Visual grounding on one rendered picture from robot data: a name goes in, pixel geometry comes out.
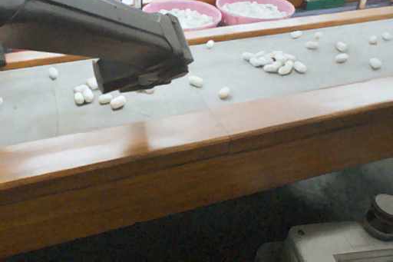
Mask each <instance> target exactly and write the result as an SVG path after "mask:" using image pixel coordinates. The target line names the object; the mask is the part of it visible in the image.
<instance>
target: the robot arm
mask: <svg viewBox="0 0 393 262"><path fill-rule="evenodd" d="M3 48H15V49H22V50H29V51H42V53H50V54H57V55H70V56H78V57H86V58H97V59H94V60H93V61H92V65H93V70H94V76H95V78H96V82H97V85H98V87H99V90H100V92H101V94H102V95H105V94H108V93H111V92H114V91H118V92H119V93H120V94H124V93H129V92H137V91H146V89H151V88H154V86H158V85H168V84H170V83H171V82H172V80H174V79H177V78H182V77H184V76H185V75H186V74H188V73H189V71H188V65H189V64H191V63H192V62H193V61H194V60H193V56H192V54H191V51H190V47H189V45H188V43H187V40H186V37H185V35H184V33H183V29H182V27H181V25H180V21H179V19H178V17H176V16H174V15H173V14H171V13H169V12H167V13H165V14H164V13H161V12H153V13H150V12H145V11H143V10H141V9H139V8H136V7H134V6H132V5H129V4H127V3H125V2H121V1H119V0H0V71H1V70H2V69H3V68H4V67H5V66H6V65H7V62H6V59H5V55H4V51H3Z"/></svg>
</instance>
